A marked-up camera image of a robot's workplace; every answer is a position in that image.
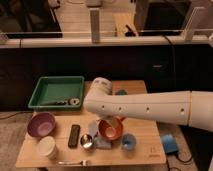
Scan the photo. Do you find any grey-blue towel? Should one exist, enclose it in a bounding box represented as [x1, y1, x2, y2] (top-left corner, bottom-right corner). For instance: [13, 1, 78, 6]
[88, 121, 112, 150]

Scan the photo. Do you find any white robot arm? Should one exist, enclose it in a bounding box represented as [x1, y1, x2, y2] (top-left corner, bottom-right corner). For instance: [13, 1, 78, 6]
[83, 77, 213, 132]

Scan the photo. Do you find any teal sponge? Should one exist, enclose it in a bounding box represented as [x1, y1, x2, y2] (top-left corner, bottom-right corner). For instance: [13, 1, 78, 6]
[115, 89, 127, 95]

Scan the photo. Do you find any tape roll in tray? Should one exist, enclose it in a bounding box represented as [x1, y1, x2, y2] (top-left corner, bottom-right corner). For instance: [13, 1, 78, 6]
[68, 98, 80, 106]

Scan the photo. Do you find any dark tool in tray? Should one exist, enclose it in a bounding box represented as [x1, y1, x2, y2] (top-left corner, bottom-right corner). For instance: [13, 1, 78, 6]
[44, 101, 68, 105]

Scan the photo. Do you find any green plastic tray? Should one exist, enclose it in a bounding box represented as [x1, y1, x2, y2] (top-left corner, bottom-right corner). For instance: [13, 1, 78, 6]
[28, 76, 84, 111]

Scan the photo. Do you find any small metal cup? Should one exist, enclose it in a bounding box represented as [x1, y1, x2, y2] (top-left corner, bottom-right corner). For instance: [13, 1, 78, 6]
[80, 134, 93, 149]

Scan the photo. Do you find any small blue bowl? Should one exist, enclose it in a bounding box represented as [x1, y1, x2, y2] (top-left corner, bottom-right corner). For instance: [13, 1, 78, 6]
[121, 134, 136, 150]

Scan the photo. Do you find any black remote control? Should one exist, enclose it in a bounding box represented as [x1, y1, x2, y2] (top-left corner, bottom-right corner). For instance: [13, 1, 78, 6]
[68, 124, 80, 148]

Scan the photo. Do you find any purple bowl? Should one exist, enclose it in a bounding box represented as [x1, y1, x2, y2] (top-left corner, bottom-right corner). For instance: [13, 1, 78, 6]
[27, 112, 56, 138]

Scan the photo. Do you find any white cup stack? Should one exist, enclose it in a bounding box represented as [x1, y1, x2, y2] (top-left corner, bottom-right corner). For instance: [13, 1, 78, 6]
[37, 136, 57, 159]

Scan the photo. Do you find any blue device on floor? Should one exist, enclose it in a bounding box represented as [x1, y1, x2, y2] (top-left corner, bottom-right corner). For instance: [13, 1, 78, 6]
[161, 134, 179, 154]

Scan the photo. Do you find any white railing bar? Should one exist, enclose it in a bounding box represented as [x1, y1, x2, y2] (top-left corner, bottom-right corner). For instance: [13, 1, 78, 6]
[0, 35, 213, 49]

